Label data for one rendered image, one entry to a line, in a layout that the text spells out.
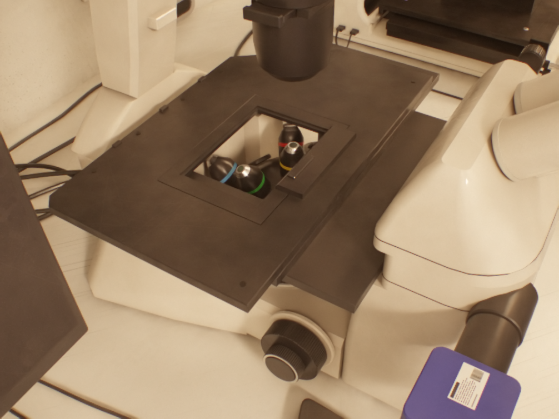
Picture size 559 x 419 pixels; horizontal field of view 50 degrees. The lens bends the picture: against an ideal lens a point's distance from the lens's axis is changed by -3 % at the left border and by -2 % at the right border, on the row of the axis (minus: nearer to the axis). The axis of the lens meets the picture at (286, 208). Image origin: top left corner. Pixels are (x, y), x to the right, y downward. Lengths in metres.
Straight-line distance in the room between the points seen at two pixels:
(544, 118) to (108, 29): 0.41
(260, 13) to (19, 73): 0.62
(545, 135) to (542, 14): 0.73
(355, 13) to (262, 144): 0.51
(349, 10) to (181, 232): 0.74
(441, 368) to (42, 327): 0.27
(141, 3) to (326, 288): 0.31
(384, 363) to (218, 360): 0.19
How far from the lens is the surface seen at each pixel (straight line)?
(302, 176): 0.54
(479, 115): 0.48
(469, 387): 0.42
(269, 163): 0.64
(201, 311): 0.67
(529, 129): 0.44
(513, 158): 0.44
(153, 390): 0.66
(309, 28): 0.50
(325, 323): 0.60
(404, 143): 0.63
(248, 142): 0.71
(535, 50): 0.98
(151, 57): 0.64
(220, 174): 0.62
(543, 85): 0.49
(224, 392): 0.65
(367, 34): 1.16
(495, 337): 0.45
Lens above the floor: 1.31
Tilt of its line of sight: 43 degrees down
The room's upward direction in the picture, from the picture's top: 1 degrees counter-clockwise
